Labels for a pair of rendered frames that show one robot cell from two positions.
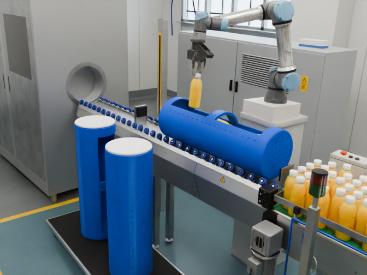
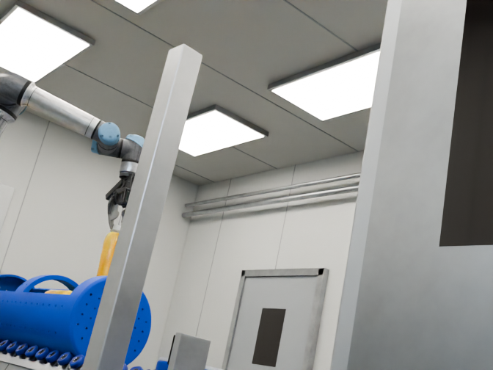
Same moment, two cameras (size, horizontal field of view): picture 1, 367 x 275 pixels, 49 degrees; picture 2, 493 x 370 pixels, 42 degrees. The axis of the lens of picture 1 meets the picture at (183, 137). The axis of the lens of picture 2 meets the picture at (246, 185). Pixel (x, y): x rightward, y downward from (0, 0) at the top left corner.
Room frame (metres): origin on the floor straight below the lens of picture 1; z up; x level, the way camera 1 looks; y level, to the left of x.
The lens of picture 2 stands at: (4.67, 0.44, 0.97)
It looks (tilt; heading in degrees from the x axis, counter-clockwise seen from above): 18 degrees up; 182
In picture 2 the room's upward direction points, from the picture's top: 12 degrees clockwise
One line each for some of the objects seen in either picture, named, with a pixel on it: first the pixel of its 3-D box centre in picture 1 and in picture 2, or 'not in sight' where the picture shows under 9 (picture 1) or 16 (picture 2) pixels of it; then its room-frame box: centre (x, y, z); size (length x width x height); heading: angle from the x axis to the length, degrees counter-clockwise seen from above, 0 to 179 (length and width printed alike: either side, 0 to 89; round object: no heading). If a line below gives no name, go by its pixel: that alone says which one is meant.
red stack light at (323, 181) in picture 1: (319, 178); not in sight; (1.45, -0.54, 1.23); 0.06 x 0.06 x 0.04
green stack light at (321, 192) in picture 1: (317, 188); not in sight; (1.45, -0.54, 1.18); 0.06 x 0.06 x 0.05
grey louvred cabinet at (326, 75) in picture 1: (248, 102); not in sight; (4.55, -0.74, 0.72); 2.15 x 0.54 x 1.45; 37
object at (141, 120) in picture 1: (141, 115); (185, 366); (2.97, 0.33, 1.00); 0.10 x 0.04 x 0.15; 132
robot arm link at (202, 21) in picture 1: (201, 22); (133, 150); (2.38, -0.08, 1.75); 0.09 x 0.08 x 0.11; 103
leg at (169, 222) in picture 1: (170, 207); not in sight; (2.81, 0.09, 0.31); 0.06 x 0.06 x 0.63; 42
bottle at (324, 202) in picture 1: (320, 208); not in sight; (1.64, -0.64, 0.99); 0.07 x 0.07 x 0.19
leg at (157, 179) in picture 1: (155, 212); not in sight; (2.71, 0.20, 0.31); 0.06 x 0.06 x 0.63; 42
